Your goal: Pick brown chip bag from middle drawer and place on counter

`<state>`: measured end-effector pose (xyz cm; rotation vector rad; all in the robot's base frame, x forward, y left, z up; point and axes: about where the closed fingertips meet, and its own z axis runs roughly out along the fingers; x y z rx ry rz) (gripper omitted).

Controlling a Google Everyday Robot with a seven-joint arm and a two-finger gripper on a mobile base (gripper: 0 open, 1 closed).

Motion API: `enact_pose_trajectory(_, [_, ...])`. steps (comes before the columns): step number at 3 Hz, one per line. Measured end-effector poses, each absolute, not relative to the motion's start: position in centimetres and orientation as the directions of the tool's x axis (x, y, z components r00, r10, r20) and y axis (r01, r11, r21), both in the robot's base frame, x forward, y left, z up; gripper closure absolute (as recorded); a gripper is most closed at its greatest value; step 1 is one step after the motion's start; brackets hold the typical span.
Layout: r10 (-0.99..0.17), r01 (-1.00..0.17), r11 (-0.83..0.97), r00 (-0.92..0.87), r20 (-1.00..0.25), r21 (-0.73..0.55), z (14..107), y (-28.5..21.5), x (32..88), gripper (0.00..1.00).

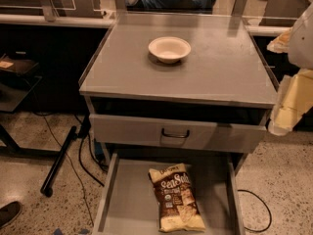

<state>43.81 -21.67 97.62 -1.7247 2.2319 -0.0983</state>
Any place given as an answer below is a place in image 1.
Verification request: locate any brown sea salt chip bag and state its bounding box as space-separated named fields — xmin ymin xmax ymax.
xmin=149 ymin=164 xmax=205 ymax=232

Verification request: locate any black floor cable right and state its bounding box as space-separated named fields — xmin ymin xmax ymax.
xmin=237 ymin=189 xmax=273 ymax=233

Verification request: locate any open grey middle drawer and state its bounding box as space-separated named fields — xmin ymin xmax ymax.
xmin=92 ymin=149 xmax=246 ymax=235

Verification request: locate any black floor cable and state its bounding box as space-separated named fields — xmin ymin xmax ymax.
xmin=33 ymin=111 xmax=106 ymax=227
xmin=237 ymin=189 xmax=273 ymax=233

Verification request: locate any black side table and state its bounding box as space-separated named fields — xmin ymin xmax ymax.
xmin=0 ymin=76 xmax=42 ymax=113

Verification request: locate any black metal stand leg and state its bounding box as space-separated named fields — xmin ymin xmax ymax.
xmin=40 ymin=126 xmax=76 ymax=198

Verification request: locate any black drawer handle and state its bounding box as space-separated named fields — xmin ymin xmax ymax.
xmin=161 ymin=128 xmax=190 ymax=139

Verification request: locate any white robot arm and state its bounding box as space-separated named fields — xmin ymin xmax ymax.
xmin=267 ymin=4 xmax=313 ymax=136

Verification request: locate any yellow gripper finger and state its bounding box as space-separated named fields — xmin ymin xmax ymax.
xmin=267 ymin=28 xmax=291 ymax=54
xmin=268 ymin=69 xmax=313 ymax=136

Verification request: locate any dark shoe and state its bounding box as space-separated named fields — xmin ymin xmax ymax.
xmin=0 ymin=201 xmax=22 ymax=228

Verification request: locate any white paper bowl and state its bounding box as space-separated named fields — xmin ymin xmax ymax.
xmin=148 ymin=36 xmax=191 ymax=64

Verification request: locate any dark box with label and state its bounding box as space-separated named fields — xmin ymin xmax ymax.
xmin=0 ymin=54 xmax=39 ymax=76

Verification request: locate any black floor cable left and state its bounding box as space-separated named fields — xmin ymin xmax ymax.
xmin=33 ymin=111 xmax=106 ymax=227

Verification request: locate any grey top drawer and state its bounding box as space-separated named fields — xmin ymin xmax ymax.
xmin=90 ymin=114 xmax=265 ymax=153

